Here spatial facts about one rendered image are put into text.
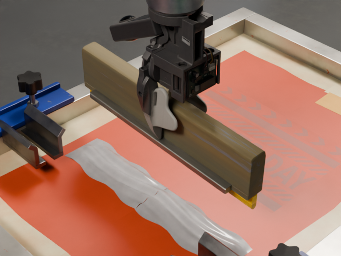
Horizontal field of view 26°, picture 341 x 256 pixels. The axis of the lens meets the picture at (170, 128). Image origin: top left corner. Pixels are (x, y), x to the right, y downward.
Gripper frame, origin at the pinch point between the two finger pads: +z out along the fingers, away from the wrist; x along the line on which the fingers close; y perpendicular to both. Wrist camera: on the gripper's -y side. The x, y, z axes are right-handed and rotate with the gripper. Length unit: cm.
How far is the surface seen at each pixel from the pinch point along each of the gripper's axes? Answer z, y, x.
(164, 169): 13.4, -4.2, 3.4
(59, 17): 108, -210, 122
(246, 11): 10, -27, 49
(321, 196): 13.6, 17.6, 16.7
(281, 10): 109, -139, 207
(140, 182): 12.6, -3.8, -2.2
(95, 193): 13.4, -7.2, -8.6
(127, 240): 13.4, 3.8, -11.6
